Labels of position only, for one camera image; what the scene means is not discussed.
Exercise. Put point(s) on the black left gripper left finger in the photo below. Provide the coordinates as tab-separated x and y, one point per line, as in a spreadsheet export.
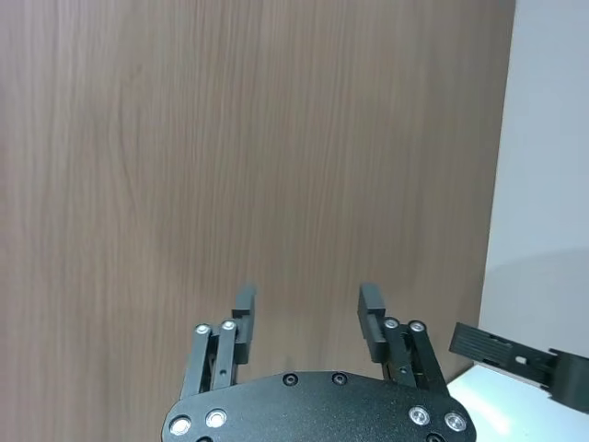
244	331

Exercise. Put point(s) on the white table cloth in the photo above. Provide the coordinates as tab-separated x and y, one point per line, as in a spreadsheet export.
543	184

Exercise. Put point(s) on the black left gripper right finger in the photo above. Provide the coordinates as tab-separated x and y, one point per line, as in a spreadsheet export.
373	322

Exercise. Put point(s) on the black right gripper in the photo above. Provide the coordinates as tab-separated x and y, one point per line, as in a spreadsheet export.
573	380

